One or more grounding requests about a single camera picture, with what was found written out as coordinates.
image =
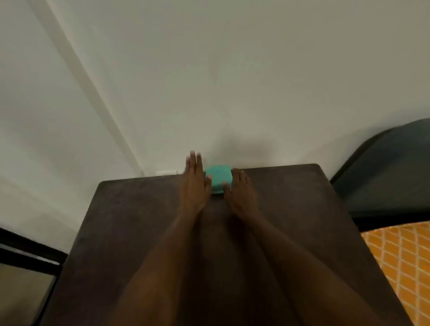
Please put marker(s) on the person's right hand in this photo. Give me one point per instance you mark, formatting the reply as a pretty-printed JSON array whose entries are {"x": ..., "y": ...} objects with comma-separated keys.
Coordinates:
[{"x": 243, "y": 198}]

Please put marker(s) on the person's left hand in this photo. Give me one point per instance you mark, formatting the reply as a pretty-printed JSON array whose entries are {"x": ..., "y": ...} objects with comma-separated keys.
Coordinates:
[{"x": 195, "y": 188}]

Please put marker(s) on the teal jewellery box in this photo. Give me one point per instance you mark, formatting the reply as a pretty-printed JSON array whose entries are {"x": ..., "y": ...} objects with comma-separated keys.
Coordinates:
[{"x": 218, "y": 178}]

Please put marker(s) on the person's right forearm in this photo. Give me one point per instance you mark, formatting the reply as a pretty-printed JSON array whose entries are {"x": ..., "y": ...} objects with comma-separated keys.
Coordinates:
[{"x": 302, "y": 275}]

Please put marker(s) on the person's left forearm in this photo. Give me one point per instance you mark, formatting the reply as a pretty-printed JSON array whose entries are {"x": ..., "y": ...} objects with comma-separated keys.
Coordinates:
[{"x": 161, "y": 268}]

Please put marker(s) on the orange patterned cloth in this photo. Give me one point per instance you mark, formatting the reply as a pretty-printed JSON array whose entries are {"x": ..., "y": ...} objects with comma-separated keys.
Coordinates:
[{"x": 403, "y": 262}]

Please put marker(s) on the black door frame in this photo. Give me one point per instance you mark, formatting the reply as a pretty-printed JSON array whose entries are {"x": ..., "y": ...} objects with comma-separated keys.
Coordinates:
[{"x": 27, "y": 258}]

